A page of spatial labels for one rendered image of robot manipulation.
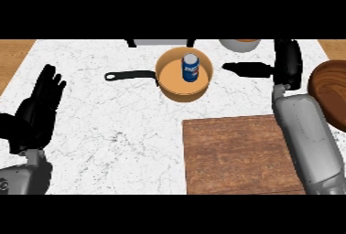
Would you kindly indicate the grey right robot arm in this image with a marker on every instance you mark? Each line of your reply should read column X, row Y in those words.
column 308, row 140

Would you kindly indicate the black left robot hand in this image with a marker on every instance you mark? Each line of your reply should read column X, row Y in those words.
column 39, row 100

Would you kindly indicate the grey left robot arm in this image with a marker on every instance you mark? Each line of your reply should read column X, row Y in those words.
column 27, row 176

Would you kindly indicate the dark brown wooden bowl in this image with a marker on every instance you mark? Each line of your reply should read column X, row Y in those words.
column 331, row 91

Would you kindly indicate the grey round cup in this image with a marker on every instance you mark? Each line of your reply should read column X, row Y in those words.
column 240, row 45

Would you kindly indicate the blue can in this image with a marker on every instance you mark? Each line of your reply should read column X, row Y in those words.
column 191, row 68

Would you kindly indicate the brown wooden cutting board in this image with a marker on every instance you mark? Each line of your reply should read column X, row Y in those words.
column 238, row 157

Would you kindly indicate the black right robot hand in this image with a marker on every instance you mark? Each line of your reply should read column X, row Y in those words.
column 289, row 65

